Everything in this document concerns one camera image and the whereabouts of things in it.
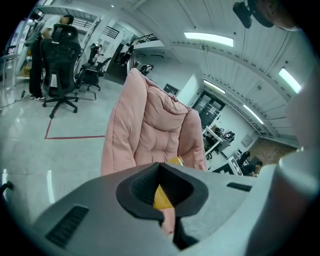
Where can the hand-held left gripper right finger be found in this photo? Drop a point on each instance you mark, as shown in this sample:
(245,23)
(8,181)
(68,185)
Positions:
(220,200)

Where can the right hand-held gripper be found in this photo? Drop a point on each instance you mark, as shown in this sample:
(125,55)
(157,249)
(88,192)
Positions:
(235,166)

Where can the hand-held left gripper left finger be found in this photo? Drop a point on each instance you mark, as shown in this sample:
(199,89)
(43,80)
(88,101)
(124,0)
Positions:
(100,200)

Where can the yellow book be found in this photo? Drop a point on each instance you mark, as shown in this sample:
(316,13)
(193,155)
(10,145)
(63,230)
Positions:
(161,200)

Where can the black and white backpack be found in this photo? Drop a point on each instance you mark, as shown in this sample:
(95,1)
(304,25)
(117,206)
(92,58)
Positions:
(228,136)

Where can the white desk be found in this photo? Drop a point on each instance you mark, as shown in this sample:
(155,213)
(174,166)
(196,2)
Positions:
(215,136)

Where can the ceiling light panel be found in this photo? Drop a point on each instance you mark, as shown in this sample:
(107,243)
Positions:
(290,80)
(215,86)
(253,113)
(208,38)

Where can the black double door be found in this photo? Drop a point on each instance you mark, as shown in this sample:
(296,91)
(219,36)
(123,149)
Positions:
(207,110)

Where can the black cantilever office chair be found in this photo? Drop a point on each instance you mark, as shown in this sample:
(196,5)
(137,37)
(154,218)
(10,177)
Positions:
(95,97)

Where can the dark staircase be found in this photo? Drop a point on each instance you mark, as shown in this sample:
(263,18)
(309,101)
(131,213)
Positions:
(115,72)

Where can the person's head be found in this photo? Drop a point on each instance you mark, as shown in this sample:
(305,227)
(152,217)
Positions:
(285,17)

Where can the white table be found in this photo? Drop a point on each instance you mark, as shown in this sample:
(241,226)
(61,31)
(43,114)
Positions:
(10,58)

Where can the white metal shelving rack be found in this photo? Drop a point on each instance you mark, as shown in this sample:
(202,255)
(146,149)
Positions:
(82,13)

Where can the grey wall box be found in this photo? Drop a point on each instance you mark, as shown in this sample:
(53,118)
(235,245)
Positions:
(246,140)

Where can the black head-worn camera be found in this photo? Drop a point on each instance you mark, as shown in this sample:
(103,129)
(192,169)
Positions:
(242,12)

